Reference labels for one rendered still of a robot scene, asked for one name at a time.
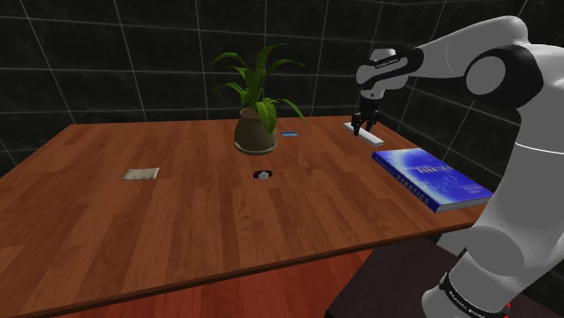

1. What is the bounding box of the dark robot stand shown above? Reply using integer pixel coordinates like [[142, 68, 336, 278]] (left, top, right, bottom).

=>
[[324, 238, 564, 318]]

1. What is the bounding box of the blue book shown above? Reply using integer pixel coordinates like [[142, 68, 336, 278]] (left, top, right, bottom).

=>
[[371, 147, 494, 214]]

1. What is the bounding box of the brown wooden table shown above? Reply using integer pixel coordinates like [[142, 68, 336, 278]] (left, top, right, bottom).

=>
[[0, 115, 494, 318]]

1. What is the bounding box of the white flat remote control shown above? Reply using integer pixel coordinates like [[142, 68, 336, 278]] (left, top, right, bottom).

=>
[[343, 121, 385, 147]]

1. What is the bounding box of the green plant in olive pot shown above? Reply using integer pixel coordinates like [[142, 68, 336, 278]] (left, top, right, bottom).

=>
[[211, 42, 307, 155]]

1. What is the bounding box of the beige folded cloth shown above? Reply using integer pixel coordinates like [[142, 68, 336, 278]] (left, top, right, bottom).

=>
[[121, 167, 161, 182]]

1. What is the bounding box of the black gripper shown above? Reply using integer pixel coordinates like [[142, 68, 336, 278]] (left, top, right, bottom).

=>
[[350, 96, 382, 137]]

